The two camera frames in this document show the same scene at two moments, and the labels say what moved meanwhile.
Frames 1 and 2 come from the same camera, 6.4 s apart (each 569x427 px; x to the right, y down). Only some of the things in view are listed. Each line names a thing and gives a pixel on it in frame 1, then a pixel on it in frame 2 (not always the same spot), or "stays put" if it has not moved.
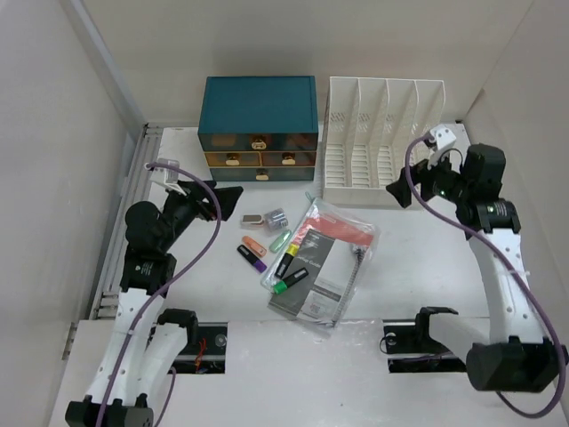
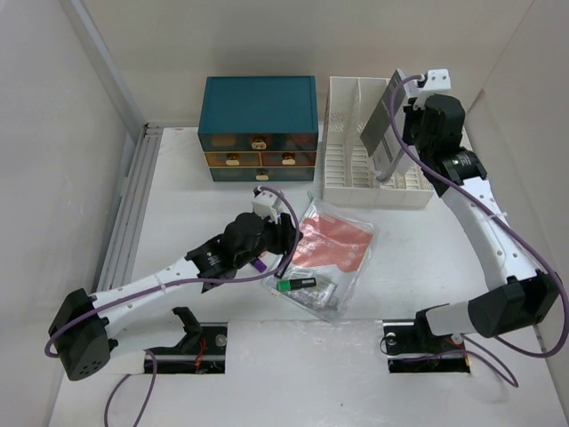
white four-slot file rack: x=370 y=124 stays put
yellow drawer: x=233 y=158 stays put
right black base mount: x=411 y=349 stays put
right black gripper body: x=438 y=180 → x=412 y=133
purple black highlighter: x=252 y=259 stays put
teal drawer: x=261 y=173 stays put
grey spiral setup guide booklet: x=332 y=264 → x=385 y=138
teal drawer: x=252 y=142 stays put
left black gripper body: x=184 y=209 → x=274 y=237
